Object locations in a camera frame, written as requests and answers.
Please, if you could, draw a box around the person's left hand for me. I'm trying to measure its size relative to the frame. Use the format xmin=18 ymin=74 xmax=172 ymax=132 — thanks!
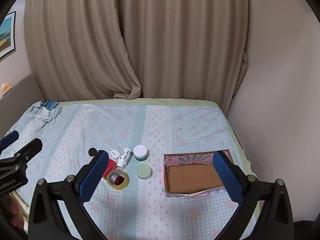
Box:
xmin=9 ymin=194 xmax=26 ymax=230

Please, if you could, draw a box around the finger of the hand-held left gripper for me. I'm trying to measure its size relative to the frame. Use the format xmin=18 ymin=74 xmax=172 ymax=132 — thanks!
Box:
xmin=0 ymin=131 xmax=20 ymax=150
xmin=14 ymin=138 xmax=43 ymax=167

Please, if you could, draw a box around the white pill bottle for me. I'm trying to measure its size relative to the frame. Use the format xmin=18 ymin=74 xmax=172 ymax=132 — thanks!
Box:
xmin=116 ymin=148 xmax=132 ymax=169

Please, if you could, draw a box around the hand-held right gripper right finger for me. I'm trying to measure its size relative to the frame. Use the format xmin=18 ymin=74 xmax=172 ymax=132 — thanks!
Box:
xmin=212 ymin=151 xmax=295 ymax=240

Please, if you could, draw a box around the grey headboard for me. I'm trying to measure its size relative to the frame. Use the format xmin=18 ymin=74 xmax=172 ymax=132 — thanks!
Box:
xmin=0 ymin=72 xmax=47 ymax=140

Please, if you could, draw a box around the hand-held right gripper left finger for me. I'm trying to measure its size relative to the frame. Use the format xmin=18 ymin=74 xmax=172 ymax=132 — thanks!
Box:
xmin=28 ymin=150 xmax=110 ymax=240

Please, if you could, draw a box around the framed wall picture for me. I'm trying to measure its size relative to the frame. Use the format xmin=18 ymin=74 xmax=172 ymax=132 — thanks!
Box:
xmin=0 ymin=11 xmax=17 ymax=60

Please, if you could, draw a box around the white-lid green jar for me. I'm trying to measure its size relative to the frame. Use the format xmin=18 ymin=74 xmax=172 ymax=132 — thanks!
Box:
xmin=133 ymin=145 xmax=148 ymax=162

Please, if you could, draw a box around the red box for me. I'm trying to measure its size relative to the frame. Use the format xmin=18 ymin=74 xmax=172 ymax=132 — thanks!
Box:
xmin=102 ymin=159 xmax=117 ymax=179

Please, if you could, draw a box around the pale green bed sheet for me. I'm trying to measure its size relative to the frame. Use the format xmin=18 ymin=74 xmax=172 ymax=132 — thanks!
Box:
xmin=57 ymin=97 xmax=255 ymax=178

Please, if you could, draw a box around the yellow tape roll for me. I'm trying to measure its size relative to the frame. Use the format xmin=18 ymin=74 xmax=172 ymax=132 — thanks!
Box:
xmin=107 ymin=169 xmax=130 ymax=190

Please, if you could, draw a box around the pink printed cardboard box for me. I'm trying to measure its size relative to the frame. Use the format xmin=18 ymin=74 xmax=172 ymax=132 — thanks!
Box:
xmin=160 ymin=149 xmax=235 ymax=197

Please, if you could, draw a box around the beige curtain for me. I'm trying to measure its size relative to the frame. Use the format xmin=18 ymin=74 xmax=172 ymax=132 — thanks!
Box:
xmin=117 ymin=0 xmax=250 ymax=117
xmin=24 ymin=0 xmax=142 ymax=102

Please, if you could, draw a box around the pale green lid jar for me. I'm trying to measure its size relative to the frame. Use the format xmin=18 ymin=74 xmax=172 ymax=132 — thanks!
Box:
xmin=136 ymin=164 xmax=152 ymax=180

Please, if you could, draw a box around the bunched light blue cloth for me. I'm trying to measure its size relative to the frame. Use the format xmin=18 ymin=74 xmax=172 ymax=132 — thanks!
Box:
xmin=27 ymin=102 xmax=63 ymax=123

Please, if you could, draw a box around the dark bed frame edge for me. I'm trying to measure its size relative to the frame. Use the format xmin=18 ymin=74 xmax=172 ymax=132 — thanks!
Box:
xmin=232 ymin=130 xmax=241 ymax=148

